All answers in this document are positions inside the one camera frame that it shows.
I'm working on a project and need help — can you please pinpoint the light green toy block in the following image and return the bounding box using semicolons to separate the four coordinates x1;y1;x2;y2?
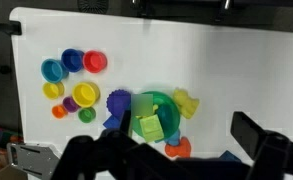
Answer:
138;114;165;143

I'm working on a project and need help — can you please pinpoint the yellow toy block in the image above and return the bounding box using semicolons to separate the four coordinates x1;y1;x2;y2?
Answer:
172;87;201;120

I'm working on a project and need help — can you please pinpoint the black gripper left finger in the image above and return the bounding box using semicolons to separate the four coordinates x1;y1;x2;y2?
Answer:
119;109;133;135

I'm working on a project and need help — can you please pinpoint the small yellow plastic cup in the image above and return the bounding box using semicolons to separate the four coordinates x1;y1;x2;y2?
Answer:
41;81;66;101

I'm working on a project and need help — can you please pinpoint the blue block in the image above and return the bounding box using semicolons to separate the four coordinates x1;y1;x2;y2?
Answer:
102;114;122;130
218;149;243;163

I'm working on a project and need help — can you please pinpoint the small orange plastic cup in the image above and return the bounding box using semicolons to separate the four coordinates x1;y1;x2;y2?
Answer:
51;104;69;120

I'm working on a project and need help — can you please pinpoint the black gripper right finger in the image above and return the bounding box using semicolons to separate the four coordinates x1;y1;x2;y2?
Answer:
230;111;271;162

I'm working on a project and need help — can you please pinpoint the teal blue plastic cup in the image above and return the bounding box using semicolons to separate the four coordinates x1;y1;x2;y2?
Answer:
40;58;70;84

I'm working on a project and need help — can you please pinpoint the dark blue plastic cup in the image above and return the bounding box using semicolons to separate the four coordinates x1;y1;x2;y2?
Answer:
60;48;85;73

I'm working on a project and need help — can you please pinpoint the small purple plastic cup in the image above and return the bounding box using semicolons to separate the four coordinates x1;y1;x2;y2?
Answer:
62;95;81;114

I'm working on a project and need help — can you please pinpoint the red plastic cup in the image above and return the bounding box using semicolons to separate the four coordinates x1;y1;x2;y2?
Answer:
82;49;108;74

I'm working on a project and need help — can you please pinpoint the black round grille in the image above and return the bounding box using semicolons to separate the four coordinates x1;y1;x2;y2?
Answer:
77;0;110;15

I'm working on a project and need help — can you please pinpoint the small yellow toy piece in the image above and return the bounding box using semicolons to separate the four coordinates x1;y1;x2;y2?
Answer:
135;103;160;120

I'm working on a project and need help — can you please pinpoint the black table clamp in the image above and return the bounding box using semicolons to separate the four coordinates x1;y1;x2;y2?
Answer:
0;19;23;36

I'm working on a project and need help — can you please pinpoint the teal toy piece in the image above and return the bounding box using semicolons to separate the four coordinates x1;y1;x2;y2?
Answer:
165;129;182;147

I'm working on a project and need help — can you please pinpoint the grey metal mounting plate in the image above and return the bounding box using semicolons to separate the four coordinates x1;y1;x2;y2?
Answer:
6;142;63;180

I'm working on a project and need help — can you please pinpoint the small green plastic cup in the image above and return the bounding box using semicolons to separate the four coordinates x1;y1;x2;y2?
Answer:
77;106;97;124

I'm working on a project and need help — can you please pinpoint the green bowl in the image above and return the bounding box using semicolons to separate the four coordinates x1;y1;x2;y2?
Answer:
131;90;182;143

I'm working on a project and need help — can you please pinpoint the orange toy piece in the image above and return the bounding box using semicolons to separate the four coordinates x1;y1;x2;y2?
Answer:
164;136;192;159

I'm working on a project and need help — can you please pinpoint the large yellow plastic cup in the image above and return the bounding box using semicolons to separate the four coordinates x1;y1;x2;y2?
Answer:
71;81;101;108

